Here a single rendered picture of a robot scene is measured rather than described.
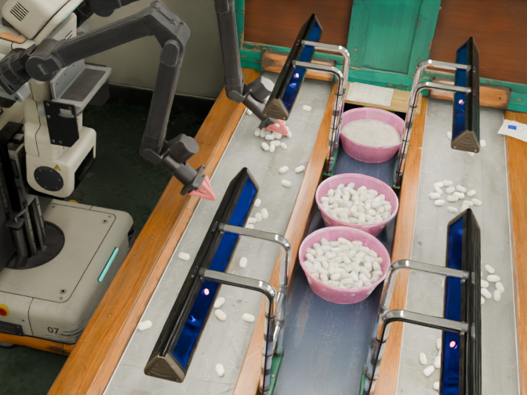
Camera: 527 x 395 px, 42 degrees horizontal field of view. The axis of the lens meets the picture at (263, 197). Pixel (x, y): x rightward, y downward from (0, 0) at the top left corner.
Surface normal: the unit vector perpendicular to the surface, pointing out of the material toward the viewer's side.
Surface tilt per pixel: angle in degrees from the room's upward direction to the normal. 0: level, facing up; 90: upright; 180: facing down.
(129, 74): 90
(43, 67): 94
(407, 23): 90
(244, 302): 0
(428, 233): 0
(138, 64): 90
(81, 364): 0
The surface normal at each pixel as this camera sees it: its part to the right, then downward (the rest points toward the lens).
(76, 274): 0.05, -0.77
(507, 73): -0.23, 0.60
